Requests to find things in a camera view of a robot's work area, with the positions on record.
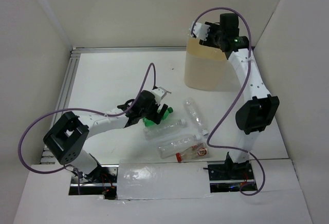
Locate green plastic bottle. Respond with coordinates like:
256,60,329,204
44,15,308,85
141,106,174,127

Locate clear crushed bottle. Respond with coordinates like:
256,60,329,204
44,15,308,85
143,119,187,140

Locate clear ribbed bottle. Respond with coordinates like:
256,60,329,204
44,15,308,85
158,135,202,159

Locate red cap labelled bottle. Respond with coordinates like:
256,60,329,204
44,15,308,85
176,143,208,162

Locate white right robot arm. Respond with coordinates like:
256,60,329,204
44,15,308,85
193,13,280,179

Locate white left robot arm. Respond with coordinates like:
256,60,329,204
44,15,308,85
43,87,168,182

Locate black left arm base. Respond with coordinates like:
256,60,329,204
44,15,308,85
68,165,119,200

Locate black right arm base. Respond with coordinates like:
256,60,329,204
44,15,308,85
203,154,258,193

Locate beige plastic bin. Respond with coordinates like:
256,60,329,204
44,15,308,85
184,38,227,91

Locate silver foil tape sheet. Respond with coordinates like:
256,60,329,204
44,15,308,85
117,162,211,200

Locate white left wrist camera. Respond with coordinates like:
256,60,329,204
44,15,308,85
151,87,171,105

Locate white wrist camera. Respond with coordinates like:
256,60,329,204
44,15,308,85
151,87,171,105
190,22,210,41

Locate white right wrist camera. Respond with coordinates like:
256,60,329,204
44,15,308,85
190,22,210,41

